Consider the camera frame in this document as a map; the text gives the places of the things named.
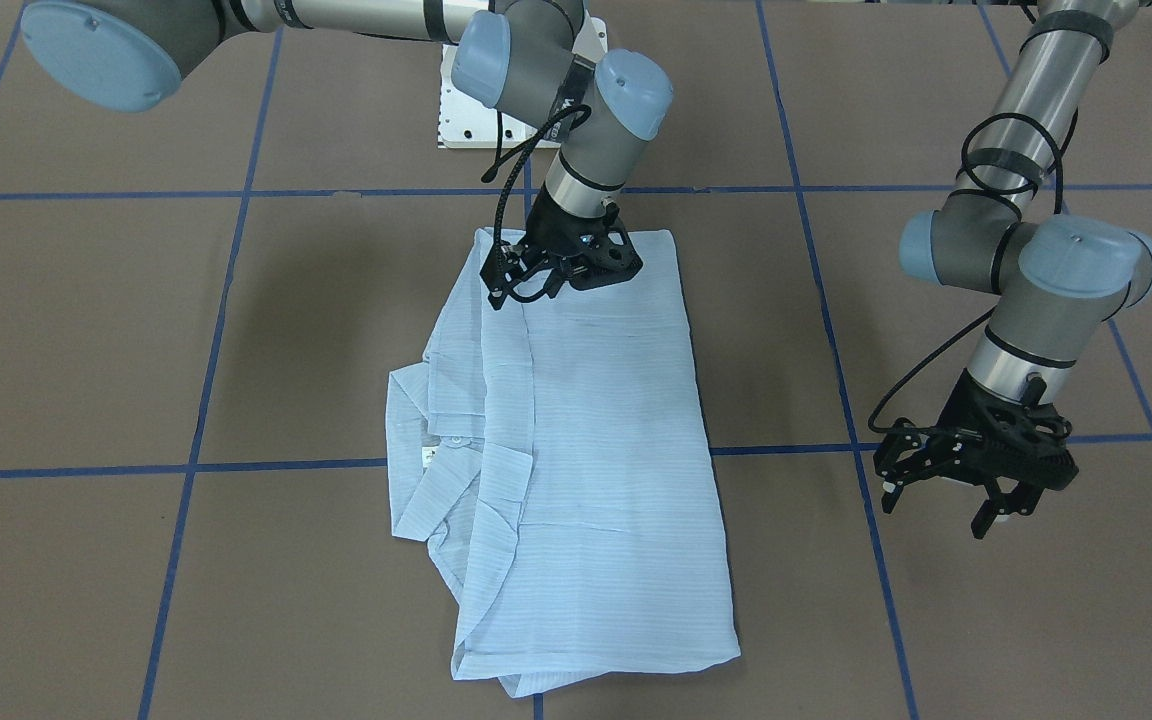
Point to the light blue button-up shirt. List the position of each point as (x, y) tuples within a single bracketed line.
[(553, 459)]

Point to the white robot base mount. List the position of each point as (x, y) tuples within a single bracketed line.
[(511, 71)]

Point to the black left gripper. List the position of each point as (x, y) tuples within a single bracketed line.
[(955, 411)]

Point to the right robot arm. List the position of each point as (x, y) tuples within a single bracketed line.
[(130, 55)]

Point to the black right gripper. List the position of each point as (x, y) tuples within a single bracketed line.
[(545, 226)]

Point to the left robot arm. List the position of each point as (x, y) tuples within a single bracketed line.
[(1057, 277)]

